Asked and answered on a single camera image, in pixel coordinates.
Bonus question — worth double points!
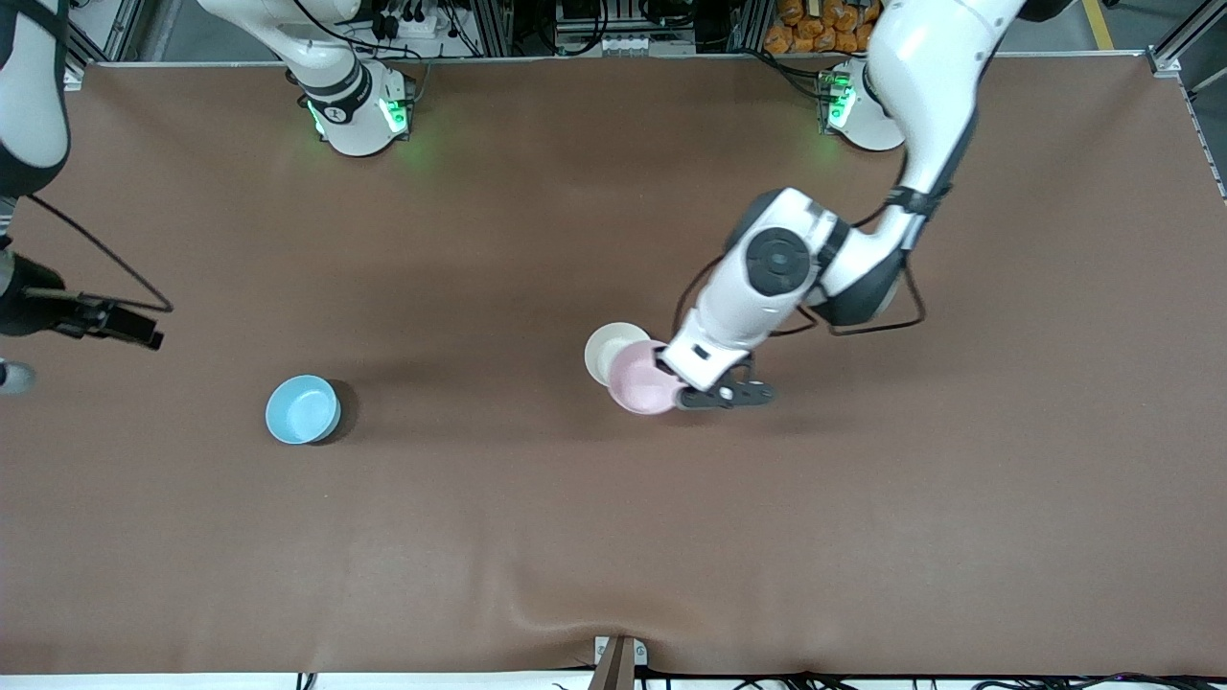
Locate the pink bowl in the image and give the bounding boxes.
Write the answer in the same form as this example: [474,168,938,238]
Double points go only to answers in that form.
[607,339,690,417]

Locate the blue bowl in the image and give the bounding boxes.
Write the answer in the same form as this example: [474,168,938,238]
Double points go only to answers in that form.
[265,374,342,447]

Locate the white bowl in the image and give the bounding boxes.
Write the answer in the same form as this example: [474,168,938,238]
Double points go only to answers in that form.
[584,322,653,388]

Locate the brown table mat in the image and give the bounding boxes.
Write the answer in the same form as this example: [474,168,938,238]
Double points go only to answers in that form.
[0,56,1227,678]

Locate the orange snack packages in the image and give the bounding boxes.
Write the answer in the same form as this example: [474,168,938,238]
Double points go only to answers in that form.
[764,0,881,57]

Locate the white power strip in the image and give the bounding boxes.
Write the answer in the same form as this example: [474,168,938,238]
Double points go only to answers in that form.
[368,6,453,41]

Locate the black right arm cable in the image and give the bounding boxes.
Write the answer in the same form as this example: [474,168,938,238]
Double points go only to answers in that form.
[23,194,175,315]

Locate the aluminium frame profile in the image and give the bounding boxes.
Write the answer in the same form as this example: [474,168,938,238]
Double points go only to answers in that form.
[1146,0,1227,202]
[468,0,516,58]
[59,0,145,92]

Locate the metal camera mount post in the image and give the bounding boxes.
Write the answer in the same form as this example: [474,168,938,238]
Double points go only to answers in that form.
[589,634,649,690]

